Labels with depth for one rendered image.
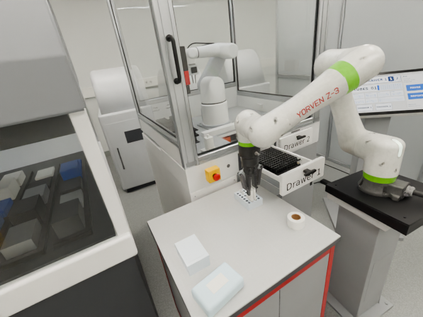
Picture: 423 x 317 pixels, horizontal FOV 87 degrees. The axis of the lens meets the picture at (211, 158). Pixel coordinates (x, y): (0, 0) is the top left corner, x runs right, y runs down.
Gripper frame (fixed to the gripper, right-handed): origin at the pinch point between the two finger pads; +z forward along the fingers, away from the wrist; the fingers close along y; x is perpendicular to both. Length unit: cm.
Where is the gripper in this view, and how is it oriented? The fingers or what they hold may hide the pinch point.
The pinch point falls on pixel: (252, 194)
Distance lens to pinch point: 108.4
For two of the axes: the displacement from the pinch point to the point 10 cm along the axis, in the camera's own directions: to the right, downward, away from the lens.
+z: 1.2, 8.9, 4.3
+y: 8.7, -3.0, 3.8
